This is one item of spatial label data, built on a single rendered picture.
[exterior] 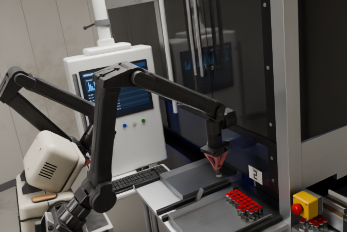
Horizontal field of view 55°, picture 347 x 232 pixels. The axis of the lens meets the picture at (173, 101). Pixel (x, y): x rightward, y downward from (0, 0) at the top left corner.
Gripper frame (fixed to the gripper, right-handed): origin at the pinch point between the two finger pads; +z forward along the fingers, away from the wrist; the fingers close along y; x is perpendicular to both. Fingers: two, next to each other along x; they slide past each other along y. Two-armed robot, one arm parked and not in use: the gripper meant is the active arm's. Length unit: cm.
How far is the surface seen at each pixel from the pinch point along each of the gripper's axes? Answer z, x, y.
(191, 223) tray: 26.0, 10.1, -8.6
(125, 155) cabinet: 23, 85, 9
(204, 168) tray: 27, 39, 30
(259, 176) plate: 12.0, -4.8, 19.6
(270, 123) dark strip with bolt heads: -14.3, -12.7, 18.1
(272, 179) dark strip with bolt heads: 9.7, -12.7, 17.5
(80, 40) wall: -31, 317, 105
